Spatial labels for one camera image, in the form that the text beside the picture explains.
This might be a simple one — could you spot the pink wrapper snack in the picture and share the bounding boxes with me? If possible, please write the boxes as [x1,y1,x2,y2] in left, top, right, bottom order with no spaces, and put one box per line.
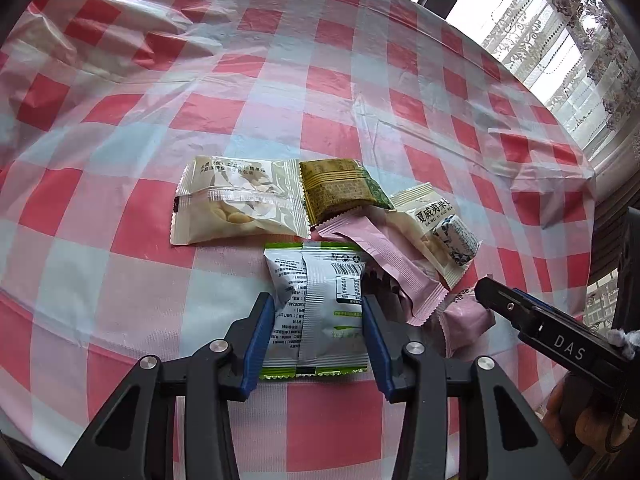
[316,206,448,326]
[438,289,495,358]

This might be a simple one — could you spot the small white blue candy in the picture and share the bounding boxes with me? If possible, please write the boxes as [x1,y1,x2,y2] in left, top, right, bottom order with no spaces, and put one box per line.
[432,214,480,266]

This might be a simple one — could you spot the cream macadamia nut pack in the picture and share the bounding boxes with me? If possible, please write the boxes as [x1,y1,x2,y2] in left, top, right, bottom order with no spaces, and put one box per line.
[387,183,472,289]

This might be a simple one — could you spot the grey white green-edged pack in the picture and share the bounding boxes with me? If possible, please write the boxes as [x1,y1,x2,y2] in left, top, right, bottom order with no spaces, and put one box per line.
[260,242,369,379]

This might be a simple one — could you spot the olive gold snack pack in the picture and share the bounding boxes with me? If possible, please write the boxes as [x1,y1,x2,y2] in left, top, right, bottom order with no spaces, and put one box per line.
[299,158,394,226]

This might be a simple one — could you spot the cream nut pack large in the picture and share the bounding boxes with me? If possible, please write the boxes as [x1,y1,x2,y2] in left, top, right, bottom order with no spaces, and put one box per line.
[169,155,310,246]

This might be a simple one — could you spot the person right hand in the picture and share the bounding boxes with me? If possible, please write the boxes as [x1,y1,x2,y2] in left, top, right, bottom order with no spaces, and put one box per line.
[542,373,636,454]

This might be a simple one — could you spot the pink curtain right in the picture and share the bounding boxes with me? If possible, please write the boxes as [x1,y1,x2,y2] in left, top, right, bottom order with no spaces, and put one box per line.
[588,167,639,284]

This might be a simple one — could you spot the lace sheer curtain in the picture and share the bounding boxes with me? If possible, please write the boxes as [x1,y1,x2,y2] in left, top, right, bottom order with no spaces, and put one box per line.
[482,0,639,156]

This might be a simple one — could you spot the red white checkered tablecloth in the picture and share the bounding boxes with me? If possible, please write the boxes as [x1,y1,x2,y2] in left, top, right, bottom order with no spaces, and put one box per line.
[0,0,599,480]

